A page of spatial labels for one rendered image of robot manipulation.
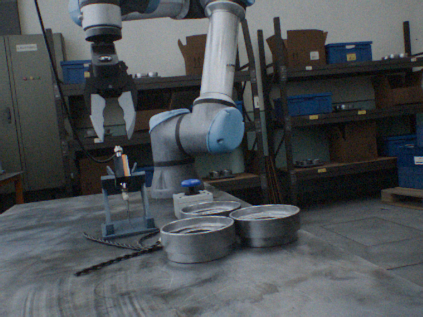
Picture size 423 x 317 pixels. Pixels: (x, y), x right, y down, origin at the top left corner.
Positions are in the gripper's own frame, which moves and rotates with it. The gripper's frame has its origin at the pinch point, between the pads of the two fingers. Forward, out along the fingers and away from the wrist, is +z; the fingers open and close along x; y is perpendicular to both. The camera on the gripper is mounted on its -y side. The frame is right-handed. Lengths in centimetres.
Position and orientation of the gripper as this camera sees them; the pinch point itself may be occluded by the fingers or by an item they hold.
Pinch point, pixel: (115, 134)
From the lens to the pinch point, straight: 84.9
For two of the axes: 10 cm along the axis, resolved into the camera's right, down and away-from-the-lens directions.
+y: -2.6, -0.3, 9.6
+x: -9.6, 1.2, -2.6
